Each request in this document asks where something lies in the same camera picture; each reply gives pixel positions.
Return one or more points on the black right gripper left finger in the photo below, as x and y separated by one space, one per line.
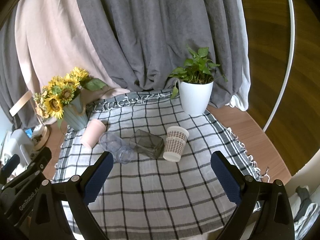
49 220

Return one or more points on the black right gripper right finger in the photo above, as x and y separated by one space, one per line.
275 220

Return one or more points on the houndstooth paper cup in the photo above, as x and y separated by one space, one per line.
175 142

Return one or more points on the clear plastic cup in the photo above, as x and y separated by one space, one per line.
121 151

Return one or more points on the pink cup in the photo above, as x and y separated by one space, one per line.
92 133

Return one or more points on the grey square glass cup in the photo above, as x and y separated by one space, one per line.
147 144

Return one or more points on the white grey cloth pile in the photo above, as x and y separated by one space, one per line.
305 211

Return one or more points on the white box appliance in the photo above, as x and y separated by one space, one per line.
17 142

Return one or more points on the teal ribbed vase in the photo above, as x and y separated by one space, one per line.
75 115

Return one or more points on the sunflower bouquet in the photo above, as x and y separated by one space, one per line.
61 90

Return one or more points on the checked grey tablecloth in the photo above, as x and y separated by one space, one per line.
157 199

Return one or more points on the white plant pot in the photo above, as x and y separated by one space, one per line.
195 97

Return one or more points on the pink curtain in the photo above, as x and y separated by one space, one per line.
51 39

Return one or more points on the green pothos plant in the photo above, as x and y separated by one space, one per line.
198 69

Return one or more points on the grey curtain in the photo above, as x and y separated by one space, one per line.
140 42

